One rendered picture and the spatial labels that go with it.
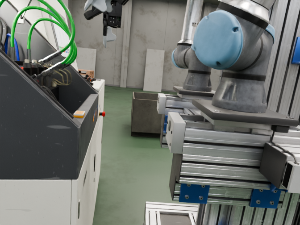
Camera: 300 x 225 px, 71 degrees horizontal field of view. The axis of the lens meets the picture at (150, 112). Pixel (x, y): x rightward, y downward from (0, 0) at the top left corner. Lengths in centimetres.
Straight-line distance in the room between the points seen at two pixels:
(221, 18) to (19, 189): 68
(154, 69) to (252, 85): 993
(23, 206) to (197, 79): 86
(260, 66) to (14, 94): 64
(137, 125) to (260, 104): 283
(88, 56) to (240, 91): 1058
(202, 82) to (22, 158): 82
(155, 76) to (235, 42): 998
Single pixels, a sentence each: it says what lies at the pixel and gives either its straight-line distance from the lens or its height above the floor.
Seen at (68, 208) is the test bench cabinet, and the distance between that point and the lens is 73.
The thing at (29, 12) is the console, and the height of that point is 135.
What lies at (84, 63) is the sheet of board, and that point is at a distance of 1103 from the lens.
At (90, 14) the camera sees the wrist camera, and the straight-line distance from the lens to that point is 106.
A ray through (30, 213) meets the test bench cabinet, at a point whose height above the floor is 68.
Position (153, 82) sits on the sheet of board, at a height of 41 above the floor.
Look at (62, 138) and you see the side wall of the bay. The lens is 63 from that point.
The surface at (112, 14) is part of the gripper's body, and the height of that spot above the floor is 134.
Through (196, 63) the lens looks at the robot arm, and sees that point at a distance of 109.
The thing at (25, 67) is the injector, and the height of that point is 108.
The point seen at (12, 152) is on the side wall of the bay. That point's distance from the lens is 68.
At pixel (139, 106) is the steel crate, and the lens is 327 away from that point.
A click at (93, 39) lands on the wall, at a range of 1131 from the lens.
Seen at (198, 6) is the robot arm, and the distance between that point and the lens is 127.
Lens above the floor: 113
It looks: 12 degrees down
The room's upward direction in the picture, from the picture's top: 6 degrees clockwise
